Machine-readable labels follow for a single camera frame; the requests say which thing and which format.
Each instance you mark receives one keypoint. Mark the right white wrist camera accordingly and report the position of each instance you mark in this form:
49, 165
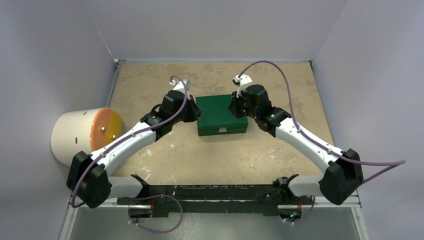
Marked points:
242, 82

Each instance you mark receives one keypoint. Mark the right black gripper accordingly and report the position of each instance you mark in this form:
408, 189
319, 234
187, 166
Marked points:
235, 106

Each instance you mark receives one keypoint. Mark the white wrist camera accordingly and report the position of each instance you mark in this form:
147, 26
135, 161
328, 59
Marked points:
182, 87
242, 82

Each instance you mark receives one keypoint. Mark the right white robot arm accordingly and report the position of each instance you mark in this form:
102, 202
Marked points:
338, 178

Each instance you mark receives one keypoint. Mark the white cylinder orange face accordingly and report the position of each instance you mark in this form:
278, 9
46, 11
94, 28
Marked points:
84, 130

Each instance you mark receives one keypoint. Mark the green jewelry box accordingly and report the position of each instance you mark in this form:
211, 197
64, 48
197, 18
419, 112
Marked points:
215, 117

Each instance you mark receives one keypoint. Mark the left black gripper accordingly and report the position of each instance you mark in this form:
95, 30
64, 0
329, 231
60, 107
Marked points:
195, 112

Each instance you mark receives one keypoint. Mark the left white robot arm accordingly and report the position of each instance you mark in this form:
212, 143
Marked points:
89, 174

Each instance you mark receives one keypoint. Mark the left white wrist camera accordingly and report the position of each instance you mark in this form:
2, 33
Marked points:
182, 87

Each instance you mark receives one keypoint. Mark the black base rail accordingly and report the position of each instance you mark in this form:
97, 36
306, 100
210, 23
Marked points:
163, 199

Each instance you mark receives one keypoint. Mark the aluminium frame rail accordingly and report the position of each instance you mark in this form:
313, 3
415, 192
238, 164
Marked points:
352, 200

